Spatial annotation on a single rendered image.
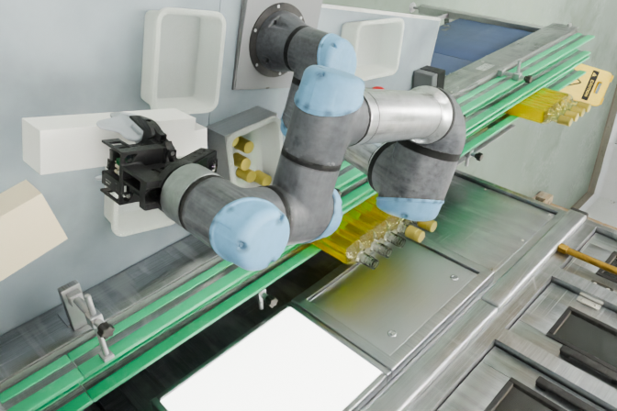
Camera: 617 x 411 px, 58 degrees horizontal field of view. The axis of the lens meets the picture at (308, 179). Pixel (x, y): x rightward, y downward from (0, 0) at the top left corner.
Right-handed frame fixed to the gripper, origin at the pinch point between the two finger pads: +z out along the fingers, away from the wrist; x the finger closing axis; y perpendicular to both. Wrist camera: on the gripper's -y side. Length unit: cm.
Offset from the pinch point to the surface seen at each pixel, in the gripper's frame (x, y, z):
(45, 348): 52, 2, 23
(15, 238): 27.4, 5.6, 26.8
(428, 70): -3, -131, 30
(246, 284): 49, -46, 17
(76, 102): 3.7, -9.1, 34.3
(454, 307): 47, -83, -22
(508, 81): -2, -165, 16
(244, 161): 20, -50, 28
